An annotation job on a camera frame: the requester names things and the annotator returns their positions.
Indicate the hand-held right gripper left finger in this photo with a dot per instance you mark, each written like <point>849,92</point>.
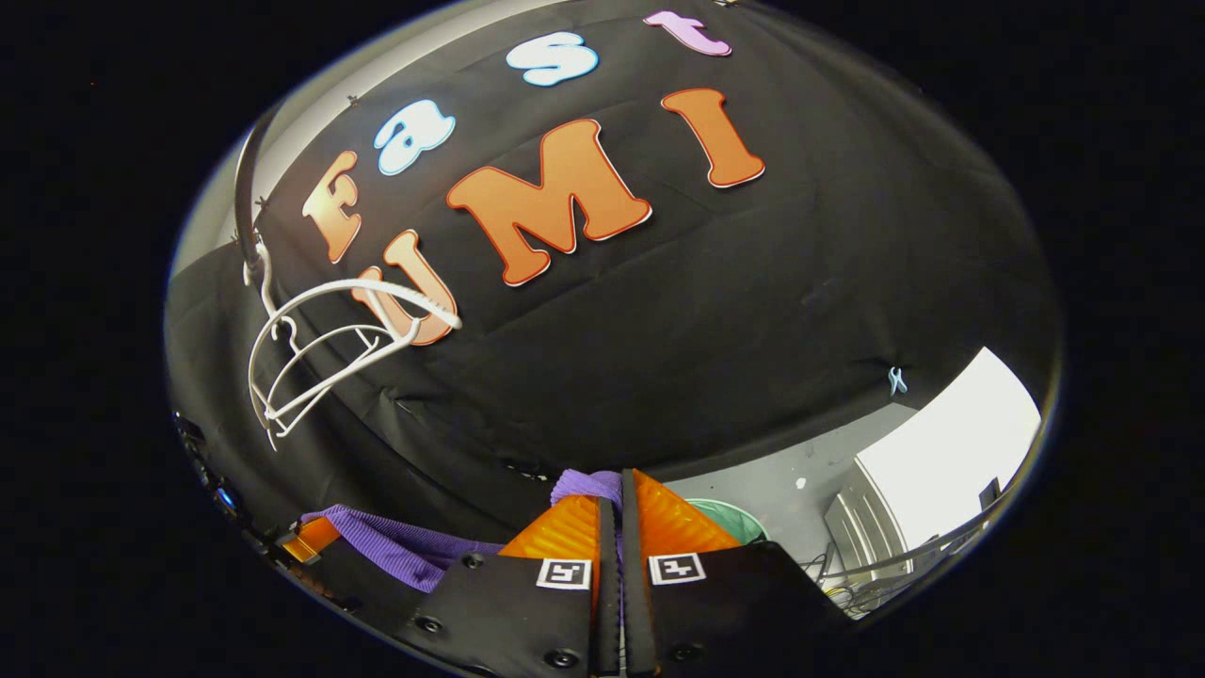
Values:
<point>607,584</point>

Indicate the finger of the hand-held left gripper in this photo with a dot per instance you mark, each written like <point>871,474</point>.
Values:
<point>311,539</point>

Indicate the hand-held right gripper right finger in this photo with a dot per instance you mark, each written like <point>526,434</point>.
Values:
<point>633,603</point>

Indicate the purple shirt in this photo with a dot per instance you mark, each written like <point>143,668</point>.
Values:
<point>405,551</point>

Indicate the green laundry hamper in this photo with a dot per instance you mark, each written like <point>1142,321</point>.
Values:
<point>739,523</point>

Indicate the white clothes hanger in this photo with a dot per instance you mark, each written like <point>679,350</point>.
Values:
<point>348,327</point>
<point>424,303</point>

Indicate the black clothes rack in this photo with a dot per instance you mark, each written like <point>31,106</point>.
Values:
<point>241,202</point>

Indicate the white cabinet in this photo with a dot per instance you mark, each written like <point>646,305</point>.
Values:
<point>861,527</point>

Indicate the black backdrop cloth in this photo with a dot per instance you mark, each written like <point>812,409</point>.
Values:
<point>753,330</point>

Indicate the light blue clip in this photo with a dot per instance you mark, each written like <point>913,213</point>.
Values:
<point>898,380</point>

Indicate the white board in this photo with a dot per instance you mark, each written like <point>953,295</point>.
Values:
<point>951,443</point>

